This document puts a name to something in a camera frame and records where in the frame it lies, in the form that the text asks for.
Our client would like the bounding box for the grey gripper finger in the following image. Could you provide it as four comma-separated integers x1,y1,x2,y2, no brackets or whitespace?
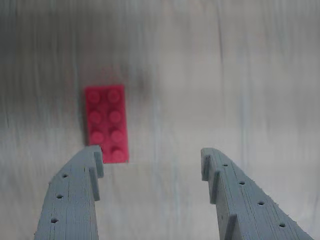
200,147,316,240
33,144,105,240

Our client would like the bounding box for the red lego block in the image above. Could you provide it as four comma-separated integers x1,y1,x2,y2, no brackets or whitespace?
84,84,131,165

